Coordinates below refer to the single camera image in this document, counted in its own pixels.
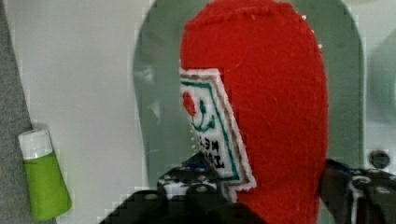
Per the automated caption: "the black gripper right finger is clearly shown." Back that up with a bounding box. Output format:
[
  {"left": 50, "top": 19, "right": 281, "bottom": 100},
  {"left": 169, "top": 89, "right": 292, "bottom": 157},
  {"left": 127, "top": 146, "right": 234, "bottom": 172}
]
[{"left": 319, "top": 160, "right": 396, "bottom": 224}]

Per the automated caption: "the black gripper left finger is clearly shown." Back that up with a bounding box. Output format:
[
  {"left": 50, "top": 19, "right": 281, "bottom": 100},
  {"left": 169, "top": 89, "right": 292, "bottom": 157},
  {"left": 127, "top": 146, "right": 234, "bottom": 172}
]
[{"left": 100, "top": 153, "right": 266, "bottom": 224}]

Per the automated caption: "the red felt ketchup bottle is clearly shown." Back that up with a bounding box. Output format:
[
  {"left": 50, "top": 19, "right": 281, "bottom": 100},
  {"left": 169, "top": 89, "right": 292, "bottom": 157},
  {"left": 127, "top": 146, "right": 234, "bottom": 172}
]
[{"left": 179, "top": 0, "right": 328, "bottom": 224}]

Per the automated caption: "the green tube white cap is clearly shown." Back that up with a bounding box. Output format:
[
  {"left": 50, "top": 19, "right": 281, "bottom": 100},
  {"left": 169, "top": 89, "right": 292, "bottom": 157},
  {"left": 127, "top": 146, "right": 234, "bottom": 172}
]
[{"left": 18, "top": 129, "right": 72, "bottom": 221}]

